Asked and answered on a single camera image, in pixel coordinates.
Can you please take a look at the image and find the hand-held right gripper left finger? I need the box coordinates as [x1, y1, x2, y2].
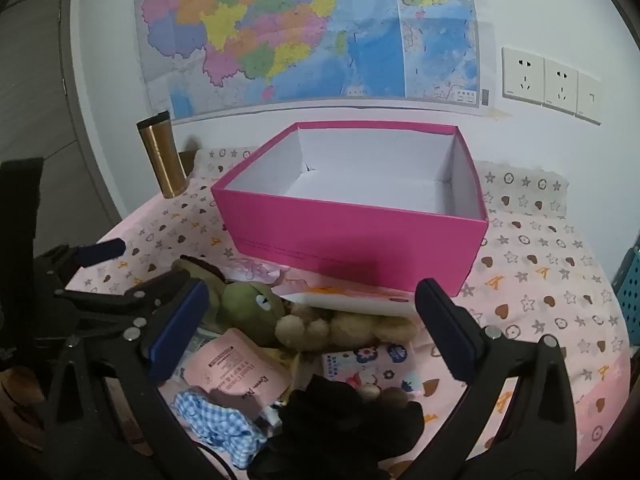
[42, 279, 226, 480]

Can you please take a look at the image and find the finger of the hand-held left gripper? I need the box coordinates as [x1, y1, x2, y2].
[54, 269, 197, 342]
[34, 238, 127, 291]

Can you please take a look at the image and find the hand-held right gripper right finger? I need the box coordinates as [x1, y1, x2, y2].
[395, 278, 601, 480]

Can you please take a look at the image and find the pink sachet packet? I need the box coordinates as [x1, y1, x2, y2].
[182, 328, 292, 418]

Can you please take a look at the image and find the green plush toy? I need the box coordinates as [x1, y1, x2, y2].
[172, 255, 292, 349]

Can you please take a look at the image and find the blue gingham cloth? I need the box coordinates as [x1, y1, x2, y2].
[172, 389, 268, 470]

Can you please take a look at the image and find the beige plush toy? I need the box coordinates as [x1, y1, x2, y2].
[276, 305, 420, 352]

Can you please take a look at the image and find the pink cardboard box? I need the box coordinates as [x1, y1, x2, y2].
[210, 121, 489, 299]

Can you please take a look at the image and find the floral tissue pack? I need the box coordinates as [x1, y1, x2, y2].
[320, 342, 417, 387]

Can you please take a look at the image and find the white pink tube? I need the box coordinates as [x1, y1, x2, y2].
[280, 285, 419, 319]

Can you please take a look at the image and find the pink printed wrapper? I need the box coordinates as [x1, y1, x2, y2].
[231, 258, 292, 286]

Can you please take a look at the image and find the pink printed blanket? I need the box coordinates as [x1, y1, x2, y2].
[65, 147, 632, 480]

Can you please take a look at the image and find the gold black tumbler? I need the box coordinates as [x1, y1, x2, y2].
[136, 111, 190, 199]

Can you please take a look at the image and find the grey brown door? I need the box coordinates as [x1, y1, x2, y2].
[0, 0, 123, 241]

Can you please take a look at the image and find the blue perforated basket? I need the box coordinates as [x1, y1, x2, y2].
[614, 247, 640, 347]

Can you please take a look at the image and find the black cable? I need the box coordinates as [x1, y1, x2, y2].
[192, 439, 237, 480]

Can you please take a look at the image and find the white wall socket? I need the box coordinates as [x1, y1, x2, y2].
[543, 58, 580, 111]
[501, 47, 546, 107]

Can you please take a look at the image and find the white wall switch panel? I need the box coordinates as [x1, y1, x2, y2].
[575, 71, 603, 125]

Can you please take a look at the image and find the colourful wall map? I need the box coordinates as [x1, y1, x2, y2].
[134, 0, 481, 122]

